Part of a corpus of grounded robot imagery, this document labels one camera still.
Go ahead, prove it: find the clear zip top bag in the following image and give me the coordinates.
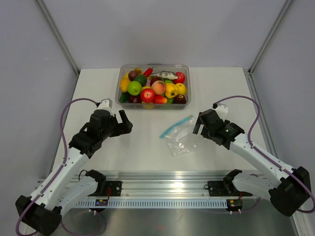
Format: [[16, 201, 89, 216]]
[[159, 115, 202, 156]]

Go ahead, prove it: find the green apple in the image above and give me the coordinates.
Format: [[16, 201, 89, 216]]
[[127, 81, 142, 96]]

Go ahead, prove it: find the orange peach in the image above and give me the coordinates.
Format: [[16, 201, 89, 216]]
[[151, 81, 166, 95]]

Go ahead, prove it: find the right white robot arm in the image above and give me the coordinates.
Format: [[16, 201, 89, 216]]
[[193, 109, 311, 216]]

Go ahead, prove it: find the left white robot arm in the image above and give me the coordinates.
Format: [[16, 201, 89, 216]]
[[15, 109, 133, 236]]

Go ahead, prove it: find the clear plastic food container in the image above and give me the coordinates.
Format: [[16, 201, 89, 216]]
[[115, 64, 191, 109]]

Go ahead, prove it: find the green cucumber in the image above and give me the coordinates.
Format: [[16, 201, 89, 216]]
[[119, 92, 130, 103]]

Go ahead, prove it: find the dark maroon fruit front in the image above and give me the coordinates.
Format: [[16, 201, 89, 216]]
[[128, 95, 142, 103]]

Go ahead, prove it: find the dark red apple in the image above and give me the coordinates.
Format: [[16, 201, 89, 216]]
[[172, 94, 187, 104]]

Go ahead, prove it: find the yellow orange fruit right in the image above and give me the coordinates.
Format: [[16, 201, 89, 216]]
[[175, 83, 187, 95]]

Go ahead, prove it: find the yellow lemon left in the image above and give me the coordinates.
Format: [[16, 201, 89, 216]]
[[120, 77, 130, 92]]

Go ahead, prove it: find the yellow bell pepper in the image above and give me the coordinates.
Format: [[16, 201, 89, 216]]
[[165, 83, 178, 98]]

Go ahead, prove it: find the red strawberry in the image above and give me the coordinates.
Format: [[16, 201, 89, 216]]
[[153, 95, 167, 104]]

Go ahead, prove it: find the purple passion fruit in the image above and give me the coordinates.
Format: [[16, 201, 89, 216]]
[[128, 71, 138, 81]]

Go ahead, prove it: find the dark green avocado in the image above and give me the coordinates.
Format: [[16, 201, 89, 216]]
[[134, 74, 147, 86]]

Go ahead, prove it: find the red tomato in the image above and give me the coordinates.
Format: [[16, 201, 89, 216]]
[[173, 72, 186, 84]]

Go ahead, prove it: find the dark purple plum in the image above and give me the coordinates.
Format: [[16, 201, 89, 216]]
[[150, 76, 162, 86]]

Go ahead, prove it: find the red chili pepper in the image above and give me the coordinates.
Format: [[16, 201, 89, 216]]
[[143, 67, 153, 77]]

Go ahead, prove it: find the grey toy fish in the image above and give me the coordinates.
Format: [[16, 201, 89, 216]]
[[150, 71, 178, 80]]

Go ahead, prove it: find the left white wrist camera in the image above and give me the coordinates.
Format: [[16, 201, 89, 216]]
[[97, 98, 114, 116]]

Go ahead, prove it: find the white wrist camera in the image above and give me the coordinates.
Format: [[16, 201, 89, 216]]
[[213, 103, 228, 121], [97, 98, 114, 116]]

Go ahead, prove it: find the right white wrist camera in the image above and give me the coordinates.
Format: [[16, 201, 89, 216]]
[[213, 103, 228, 121]]

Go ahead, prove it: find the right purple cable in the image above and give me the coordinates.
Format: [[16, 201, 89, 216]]
[[214, 95, 315, 214]]

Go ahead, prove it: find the purple cable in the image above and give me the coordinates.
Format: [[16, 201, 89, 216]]
[[15, 98, 107, 236], [214, 95, 315, 214]]

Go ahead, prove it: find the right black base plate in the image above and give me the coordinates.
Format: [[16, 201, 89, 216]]
[[204, 180, 253, 197]]

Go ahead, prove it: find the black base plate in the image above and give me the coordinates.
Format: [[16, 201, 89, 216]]
[[88, 180, 123, 197], [204, 180, 253, 197]]

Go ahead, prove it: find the aluminium mounting rail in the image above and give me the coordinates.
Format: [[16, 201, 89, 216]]
[[33, 171, 301, 199]]

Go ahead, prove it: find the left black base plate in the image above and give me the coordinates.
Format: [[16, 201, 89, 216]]
[[88, 180, 123, 197]]

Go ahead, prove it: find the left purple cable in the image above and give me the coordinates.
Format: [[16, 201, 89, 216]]
[[15, 98, 107, 236]]

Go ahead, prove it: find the white slotted cable duct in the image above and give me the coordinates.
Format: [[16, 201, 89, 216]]
[[69, 198, 227, 209]]

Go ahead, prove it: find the aluminium frame post right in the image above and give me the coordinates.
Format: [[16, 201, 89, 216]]
[[248, 0, 294, 76]]

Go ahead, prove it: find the aluminium frame post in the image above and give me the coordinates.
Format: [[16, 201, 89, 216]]
[[35, 0, 80, 78], [248, 0, 294, 76]]

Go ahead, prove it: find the aluminium frame post left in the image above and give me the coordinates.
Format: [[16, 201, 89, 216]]
[[35, 0, 80, 78]]

